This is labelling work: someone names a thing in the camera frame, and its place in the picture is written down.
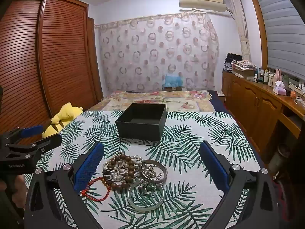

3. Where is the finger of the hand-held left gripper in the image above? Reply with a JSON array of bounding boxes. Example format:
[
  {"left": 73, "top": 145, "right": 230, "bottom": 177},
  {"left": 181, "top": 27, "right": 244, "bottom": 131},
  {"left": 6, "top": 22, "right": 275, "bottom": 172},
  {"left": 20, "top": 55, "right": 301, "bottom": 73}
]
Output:
[
  {"left": 5, "top": 125, "right": 44, "bottom": 140},
  {"left": 5, "top": 134, "right": 63, "bottom": 156}
]

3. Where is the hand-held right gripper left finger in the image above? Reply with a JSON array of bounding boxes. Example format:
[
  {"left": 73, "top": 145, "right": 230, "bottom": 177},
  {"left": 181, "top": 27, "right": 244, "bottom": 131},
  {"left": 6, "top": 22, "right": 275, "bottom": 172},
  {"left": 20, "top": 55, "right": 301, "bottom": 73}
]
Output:
[{"left": 24, "top": 141, "right": 104, "bottom": 229}]

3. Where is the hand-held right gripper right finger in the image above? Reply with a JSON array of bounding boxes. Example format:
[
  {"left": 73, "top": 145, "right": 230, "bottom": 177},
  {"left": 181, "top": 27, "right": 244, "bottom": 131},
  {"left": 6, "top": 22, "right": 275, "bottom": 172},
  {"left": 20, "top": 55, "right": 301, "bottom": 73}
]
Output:
[{"left": 199, "top": 141, "right": 279, "bottom": 229}]

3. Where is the red cord bracelet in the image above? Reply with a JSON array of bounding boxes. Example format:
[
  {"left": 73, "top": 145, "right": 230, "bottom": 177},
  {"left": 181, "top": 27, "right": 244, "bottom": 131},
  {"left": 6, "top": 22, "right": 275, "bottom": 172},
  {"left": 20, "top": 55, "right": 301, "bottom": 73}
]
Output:
[{"left": 81, "top": 177, "right": 112, "bottom": 197}]

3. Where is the white pearl necklace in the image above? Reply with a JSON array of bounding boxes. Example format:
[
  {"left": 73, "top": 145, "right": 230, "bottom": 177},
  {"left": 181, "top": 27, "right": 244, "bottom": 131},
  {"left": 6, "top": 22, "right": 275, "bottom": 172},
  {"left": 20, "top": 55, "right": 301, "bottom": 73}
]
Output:
[{"left": 104, "top": 151, "right": 144, "bottom": 182}]

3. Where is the brown wooden bead bracelet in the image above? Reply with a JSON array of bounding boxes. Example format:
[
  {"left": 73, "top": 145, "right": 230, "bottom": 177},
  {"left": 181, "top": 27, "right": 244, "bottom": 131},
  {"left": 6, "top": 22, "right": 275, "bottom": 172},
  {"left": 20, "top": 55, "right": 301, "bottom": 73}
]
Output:
[{"left": 103, "top": 154, "right": 137, "bottom": 191}]

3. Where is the silver chain necklace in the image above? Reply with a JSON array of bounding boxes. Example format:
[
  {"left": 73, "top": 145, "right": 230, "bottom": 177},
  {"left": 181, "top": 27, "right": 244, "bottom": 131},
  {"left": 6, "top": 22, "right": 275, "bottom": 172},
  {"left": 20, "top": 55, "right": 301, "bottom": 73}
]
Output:
[{"left": 137, "top": 162, "right": 163, "bottom": 196}]

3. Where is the black square box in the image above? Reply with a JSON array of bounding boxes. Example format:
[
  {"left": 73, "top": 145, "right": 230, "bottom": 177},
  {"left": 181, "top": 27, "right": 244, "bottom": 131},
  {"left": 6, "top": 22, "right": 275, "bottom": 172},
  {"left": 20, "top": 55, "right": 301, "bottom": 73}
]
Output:
[{"left": 115, "top": 103, "right": 167, "bottom": 142}]

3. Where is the wide silver bangle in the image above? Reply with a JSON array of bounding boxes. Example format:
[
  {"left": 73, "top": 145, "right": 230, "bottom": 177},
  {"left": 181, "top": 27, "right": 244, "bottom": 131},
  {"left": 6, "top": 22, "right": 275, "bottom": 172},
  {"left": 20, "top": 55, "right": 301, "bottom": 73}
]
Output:
[{"left": 139, "top": 159, "right": 168, "bottom": 185}]

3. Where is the yellow plush toy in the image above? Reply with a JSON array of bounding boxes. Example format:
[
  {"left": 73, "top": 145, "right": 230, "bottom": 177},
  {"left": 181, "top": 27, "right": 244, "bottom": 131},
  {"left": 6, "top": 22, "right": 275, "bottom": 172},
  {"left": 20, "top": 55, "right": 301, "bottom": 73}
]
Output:
[{"left": 42, "top": 102, "right": 84, "bottom": 139}]

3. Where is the leaf print tablecloth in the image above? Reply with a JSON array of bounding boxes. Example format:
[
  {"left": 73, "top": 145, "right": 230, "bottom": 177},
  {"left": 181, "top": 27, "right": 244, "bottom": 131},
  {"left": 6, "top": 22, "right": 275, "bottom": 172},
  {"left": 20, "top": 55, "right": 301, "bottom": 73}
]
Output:
[{"left": 24, "top": 110, "right": 265, "bottom": 229}]

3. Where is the thin silver bangle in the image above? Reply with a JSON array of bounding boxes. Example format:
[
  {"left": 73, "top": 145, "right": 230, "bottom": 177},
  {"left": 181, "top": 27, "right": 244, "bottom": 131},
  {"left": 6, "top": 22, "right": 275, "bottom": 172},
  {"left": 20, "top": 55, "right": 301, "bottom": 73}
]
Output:
[{"left": 127, "top": 182, "right": 165, "bottom": 213}]

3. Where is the dark blue bed sheet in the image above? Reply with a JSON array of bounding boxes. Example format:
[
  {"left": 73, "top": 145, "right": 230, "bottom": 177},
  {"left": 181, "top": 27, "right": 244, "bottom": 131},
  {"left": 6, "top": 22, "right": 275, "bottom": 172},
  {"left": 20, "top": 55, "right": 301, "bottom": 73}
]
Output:
[{"left": 207, "top": 90, "right": 227, "bottom": 113}]

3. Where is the floral bed blanket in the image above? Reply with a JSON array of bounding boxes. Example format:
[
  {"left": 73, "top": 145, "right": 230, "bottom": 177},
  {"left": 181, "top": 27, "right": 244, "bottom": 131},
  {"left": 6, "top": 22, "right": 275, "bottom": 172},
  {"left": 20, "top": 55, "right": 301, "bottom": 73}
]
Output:
[{"left": 84, "top": 91, "right": 215, "bottom": 112}]

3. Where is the wooden cabinet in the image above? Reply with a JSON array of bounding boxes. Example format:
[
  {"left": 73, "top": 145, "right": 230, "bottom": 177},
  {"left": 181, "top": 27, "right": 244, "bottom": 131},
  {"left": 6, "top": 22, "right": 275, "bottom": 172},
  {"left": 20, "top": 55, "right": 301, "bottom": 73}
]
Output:
[{"left": 222, "top": 70, "right": 305, "bottom": 163}]

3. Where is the brown louvered wardrobe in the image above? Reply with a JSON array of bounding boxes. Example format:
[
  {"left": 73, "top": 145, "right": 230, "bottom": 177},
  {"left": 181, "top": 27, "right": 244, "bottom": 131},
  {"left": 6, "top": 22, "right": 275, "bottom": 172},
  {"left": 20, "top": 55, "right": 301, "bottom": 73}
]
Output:
[{"left": 0, "top": 0, "right": 104, "bottom": 134}]

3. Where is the light blue box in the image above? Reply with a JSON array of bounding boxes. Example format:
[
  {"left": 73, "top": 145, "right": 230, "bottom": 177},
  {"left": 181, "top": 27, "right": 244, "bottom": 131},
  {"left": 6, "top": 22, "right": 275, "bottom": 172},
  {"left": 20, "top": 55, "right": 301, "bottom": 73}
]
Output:
[{"left": 163, "top": 74, "right": 183, "bottom": 87}]

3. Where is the pink tissue box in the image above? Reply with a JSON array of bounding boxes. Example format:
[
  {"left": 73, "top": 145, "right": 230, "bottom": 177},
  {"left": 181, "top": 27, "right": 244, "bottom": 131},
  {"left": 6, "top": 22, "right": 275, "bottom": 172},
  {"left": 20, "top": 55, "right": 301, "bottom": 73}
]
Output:
[{"left": 273, "top": 81, "right": 286, "bottom": 95}]

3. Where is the row of cosmetic bottles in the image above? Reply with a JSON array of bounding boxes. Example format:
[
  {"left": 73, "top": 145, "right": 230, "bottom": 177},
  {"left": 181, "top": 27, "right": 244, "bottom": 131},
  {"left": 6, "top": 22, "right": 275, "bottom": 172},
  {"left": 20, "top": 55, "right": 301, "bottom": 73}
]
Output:
[{"left": 254, "top": 68, "right": 290, "bottom": 87}]

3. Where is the folded floral cloth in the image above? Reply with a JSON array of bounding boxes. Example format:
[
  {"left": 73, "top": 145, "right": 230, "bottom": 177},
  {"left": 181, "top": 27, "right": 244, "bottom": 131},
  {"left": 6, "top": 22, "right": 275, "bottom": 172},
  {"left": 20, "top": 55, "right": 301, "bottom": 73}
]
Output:
[{"left": 231, "top": 59, "right": 258, "bottom": 72}]

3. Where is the stack of dark clothes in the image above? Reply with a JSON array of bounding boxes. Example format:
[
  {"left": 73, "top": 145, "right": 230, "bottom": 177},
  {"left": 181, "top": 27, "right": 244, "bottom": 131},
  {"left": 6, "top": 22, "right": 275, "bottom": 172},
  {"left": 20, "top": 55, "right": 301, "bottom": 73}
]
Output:
[{"left": 223, "top": 52, "right": 242, "bottom": 72}]

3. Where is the white power strip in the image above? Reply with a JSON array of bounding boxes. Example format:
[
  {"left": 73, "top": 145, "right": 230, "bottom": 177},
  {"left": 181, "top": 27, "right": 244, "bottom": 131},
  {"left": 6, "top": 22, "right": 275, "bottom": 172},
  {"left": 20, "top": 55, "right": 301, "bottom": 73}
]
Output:
[{"left": 288, "top": 82, "right": 305, "bottom": 94}]

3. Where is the beige tied curtain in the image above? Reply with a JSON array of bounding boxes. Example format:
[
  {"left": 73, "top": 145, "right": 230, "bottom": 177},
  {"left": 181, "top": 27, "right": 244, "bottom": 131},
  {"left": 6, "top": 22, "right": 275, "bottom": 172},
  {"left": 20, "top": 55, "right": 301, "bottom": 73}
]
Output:
[{"left": 226, "top": 0, "right": 252, "bottom": 60}]

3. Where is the grey window blind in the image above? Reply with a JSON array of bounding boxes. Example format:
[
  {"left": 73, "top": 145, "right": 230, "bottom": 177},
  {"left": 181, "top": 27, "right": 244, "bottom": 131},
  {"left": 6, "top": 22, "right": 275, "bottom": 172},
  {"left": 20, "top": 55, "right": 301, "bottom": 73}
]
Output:
[{"left": 253, "top": 0, "right": 305, "bottom": 79}]

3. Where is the beige air conditioner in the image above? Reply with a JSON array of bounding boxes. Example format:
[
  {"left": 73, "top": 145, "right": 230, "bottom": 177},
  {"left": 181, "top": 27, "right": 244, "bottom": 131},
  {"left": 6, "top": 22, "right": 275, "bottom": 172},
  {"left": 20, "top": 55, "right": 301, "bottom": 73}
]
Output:
[{"left": 179, "top": 0, "right": 227, "bottom": 12}]

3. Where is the ring print curtain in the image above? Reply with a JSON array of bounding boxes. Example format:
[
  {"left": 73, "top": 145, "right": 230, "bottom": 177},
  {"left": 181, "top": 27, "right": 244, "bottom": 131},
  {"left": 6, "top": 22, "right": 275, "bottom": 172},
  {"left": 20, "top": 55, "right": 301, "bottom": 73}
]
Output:
[{"left": 95, "top": 13, "right": 220, "bottom": 93}]

